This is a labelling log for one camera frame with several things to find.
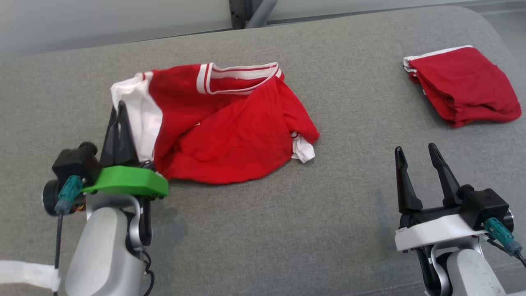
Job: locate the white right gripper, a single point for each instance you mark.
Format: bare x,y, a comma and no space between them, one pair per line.
435,230

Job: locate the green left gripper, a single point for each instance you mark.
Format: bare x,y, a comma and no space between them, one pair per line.
127,181

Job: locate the red shorts with white stripe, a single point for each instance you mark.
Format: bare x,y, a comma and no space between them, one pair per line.
468,86

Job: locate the red white jersey shirt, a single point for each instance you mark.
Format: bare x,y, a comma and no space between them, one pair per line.
230,135

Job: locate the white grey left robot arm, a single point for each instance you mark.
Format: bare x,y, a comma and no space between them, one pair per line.
102,250

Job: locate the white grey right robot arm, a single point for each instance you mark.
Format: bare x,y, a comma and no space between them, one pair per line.
472,271

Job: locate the grey metal stand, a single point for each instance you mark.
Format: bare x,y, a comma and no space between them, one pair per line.
257,12

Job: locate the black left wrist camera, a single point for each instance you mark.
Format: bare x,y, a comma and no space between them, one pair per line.
76,164

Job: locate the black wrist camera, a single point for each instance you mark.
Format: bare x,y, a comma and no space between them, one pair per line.
483,203
76,164

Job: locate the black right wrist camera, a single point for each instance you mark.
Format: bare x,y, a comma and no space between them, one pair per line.
483,203

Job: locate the teal left camera connector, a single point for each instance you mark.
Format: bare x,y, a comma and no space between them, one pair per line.
70,191

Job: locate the teal camera connector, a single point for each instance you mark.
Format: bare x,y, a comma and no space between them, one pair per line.
70,191
501,234

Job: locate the teal right camera connector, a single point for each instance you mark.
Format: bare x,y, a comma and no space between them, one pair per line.
501,234

